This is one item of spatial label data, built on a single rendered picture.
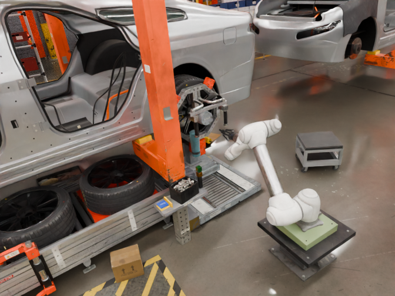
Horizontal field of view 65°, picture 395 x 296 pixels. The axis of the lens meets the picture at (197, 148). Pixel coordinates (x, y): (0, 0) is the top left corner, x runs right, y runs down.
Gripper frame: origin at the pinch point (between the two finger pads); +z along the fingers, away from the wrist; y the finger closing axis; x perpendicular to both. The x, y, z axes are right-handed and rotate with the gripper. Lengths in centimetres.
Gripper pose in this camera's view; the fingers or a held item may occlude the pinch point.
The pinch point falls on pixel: (221, 131)
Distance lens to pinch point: 311.0
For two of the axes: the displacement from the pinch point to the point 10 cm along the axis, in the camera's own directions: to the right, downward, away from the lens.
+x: -6.3, -3.7, -6.8
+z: -5.9, -3.4, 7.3
